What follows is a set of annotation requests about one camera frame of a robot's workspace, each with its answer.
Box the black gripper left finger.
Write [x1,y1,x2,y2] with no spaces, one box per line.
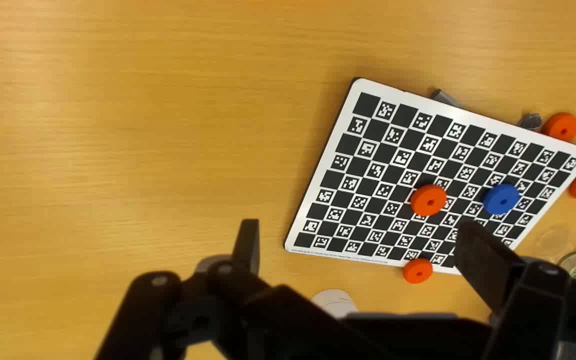
[93,218,386,360]

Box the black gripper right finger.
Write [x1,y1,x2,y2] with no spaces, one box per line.
[451,218,576,360]

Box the blue ring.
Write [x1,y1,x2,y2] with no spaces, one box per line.
[482,181,521,218]

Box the white cup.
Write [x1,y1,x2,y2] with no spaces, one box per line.
[312,285,359,319]

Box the gray clip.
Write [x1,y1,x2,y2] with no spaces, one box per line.
[517,112,546,131]

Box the black white calibration checkerboard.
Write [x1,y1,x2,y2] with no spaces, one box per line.
[281,76,576,276]

